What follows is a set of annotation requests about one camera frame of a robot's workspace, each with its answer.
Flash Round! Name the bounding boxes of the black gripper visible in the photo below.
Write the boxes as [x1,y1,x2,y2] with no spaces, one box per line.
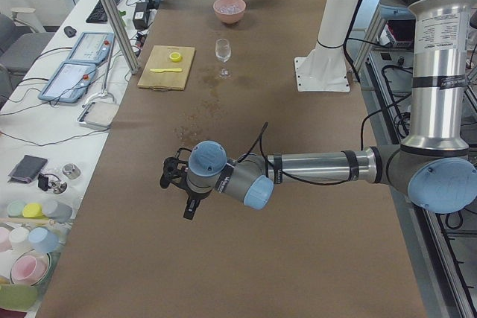
[159,150,189,189]

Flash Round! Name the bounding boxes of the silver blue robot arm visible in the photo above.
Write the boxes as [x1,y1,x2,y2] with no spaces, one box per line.
[159,0,476,219]

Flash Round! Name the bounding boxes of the clear wine glass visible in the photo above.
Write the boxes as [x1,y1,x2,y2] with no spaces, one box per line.
[215,38,232,77]

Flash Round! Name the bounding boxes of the clear ice cubes pile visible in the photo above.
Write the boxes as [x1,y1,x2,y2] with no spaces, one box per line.
[218,4,241,15]

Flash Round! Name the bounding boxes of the metal tray with white cloth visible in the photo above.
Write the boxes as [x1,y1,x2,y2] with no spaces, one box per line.
[77,101,119,130]

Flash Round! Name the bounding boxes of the small steel cup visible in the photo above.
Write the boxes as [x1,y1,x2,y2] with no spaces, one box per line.
[62,163,81,180]

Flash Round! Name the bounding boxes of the yellow plastic knife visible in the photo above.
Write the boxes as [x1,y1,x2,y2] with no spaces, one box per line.
[149,68,183,73]

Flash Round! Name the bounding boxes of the bamboo cutting board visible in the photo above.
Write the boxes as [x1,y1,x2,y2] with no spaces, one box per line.
[137,45,195,91]

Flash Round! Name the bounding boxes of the yellow lemon slice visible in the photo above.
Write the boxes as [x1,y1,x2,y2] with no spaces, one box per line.
[169,51,183,63]

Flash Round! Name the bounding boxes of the grey cup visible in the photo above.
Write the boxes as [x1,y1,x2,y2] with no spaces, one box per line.
[42,200,72,223]

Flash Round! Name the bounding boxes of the lower teach pendant tablet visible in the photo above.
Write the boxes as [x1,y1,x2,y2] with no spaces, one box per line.
[38,61,97,104]

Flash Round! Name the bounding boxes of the teach pendant tablet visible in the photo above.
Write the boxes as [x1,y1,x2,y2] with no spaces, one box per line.
[38,61,97,104]
[67,32,115,65]

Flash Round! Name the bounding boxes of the grey folded cloth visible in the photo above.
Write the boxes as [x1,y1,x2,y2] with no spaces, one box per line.
[8,155,48,183]

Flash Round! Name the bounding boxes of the yellow cup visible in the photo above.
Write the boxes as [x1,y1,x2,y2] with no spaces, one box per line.
[22,203,45,219]

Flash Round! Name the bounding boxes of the light blue cup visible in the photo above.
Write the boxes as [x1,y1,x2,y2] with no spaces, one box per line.
[28,227,59,253]

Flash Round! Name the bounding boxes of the upper teach pendant tablet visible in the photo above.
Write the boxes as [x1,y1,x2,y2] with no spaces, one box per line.
[67,32,115,65]

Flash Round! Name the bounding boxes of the mint green cup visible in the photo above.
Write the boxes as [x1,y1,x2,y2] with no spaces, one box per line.
[7,200,26,218]

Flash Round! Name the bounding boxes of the black power adapter box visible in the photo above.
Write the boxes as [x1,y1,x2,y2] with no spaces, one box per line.
[133,1,151,31]

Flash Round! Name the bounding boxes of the white cup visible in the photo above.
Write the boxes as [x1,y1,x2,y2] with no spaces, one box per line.
[9,227,32,252]

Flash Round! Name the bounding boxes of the pink cup in bowl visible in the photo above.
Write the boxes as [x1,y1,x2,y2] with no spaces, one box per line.
[10,255,49,285]

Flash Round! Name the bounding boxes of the black computer mouse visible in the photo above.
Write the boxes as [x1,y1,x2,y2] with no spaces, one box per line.
[63,26,77,38]

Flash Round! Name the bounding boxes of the black keyboard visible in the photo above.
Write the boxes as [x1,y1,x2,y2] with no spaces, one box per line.
[85,0,125,24]

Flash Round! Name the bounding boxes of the pink bowl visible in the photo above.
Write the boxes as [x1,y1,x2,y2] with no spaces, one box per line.
[212,0,247,25]

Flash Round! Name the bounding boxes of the pink cup on rack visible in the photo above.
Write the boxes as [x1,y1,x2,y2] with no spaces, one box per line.
[0,227,12,252]

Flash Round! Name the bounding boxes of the green bowl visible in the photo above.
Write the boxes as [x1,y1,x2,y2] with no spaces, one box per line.
[1,284,38,312]

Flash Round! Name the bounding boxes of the grey office chair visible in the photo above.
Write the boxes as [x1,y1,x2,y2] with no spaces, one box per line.
[0,7,54,106]

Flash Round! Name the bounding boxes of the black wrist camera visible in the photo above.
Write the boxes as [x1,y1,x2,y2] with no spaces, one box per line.
[183,194,203,220]

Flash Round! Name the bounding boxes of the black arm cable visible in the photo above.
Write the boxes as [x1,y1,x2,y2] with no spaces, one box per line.
[238,108,411,185]

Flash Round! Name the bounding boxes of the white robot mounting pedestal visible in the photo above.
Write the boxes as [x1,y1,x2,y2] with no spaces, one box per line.
[294,0,359,92]

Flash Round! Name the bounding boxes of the aluminium frame post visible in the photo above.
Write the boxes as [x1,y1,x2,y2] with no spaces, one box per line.
[100,0,139,74]

